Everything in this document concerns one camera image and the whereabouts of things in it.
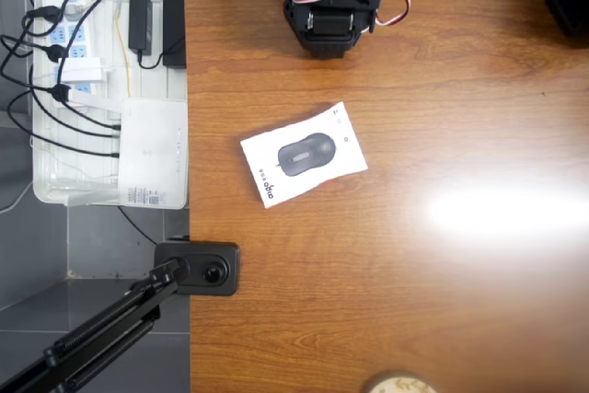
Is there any orange white mouse box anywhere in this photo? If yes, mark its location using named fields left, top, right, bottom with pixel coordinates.
left=238, top=100, right=369, bottom=210

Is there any black power adapter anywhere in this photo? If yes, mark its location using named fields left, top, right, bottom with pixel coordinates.
left=161, top=0, right=188, bottom=69
left=127, top=0, right=155, bottom=56

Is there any clear bin with power strips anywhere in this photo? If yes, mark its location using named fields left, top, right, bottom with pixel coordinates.
left=32, top=0, right=191, bottom=209

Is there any white router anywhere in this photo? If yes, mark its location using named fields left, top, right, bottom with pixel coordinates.
left=116, top=98, right=190, bottom=210

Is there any white power strip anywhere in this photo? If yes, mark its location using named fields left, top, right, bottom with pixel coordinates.
left=45, top=0, right=96, bottom=107

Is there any white plug charger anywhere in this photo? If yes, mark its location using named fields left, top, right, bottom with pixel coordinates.
left=58, top=56, right=104, bottom=85

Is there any black stand clamp base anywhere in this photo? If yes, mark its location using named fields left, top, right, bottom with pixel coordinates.
left=153, top=239, right=242, bottom=298

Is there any round wooden coaster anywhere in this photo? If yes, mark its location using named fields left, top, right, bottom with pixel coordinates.
left=363, top=369, right=439, bottom=393

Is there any thin yellow cable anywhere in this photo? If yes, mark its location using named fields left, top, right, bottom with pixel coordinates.
left=116, top=15, right=133, bottom=99

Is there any black router cable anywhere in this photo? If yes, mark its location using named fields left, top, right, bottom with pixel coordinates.
left=6, top=91, right=122, bottom=140
left=29, top=82, right=122, bottom=132

